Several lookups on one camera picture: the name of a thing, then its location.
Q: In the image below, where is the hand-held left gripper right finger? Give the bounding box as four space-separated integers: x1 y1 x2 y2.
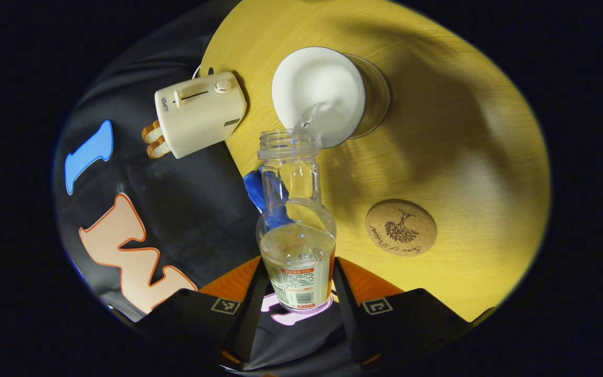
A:
331 256 473 368

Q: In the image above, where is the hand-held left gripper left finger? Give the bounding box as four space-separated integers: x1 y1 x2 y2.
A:
134 256 271 370

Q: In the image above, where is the clear water bottle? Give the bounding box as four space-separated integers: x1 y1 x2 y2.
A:
255 129 338 314

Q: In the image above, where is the round cork coaster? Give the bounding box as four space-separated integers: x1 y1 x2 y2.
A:
365 198 438 258

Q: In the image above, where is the white teacup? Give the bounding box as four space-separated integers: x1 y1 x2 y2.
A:
271 46 381 149

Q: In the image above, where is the blue towel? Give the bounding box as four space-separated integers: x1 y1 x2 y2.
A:
242 169 295 229

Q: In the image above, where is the black backdrop cloth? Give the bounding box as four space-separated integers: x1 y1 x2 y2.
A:
53 0 365 375

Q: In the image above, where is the toasted bread slice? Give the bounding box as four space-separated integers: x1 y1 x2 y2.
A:
146 137 172 160
141 120 162 143

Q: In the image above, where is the white toaster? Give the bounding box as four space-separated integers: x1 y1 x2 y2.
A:
154 71 248 160

